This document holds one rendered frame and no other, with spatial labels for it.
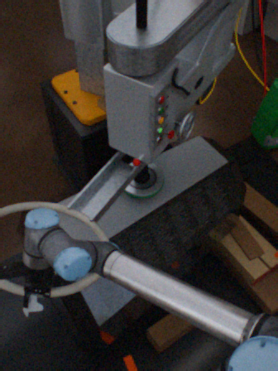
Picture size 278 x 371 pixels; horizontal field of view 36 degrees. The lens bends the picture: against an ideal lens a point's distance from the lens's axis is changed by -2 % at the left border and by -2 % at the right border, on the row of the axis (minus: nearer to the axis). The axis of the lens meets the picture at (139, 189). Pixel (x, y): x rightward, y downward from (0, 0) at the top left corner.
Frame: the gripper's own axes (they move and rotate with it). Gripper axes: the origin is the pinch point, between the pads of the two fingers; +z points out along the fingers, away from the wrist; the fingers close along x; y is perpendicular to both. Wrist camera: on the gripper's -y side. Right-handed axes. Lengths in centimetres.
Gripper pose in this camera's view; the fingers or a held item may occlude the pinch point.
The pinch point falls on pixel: (27, 305)
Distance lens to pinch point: 144.6
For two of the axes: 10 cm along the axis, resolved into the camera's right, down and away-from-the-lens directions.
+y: 9.8, 1.7, 1.1
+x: 0.0, -5.4, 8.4
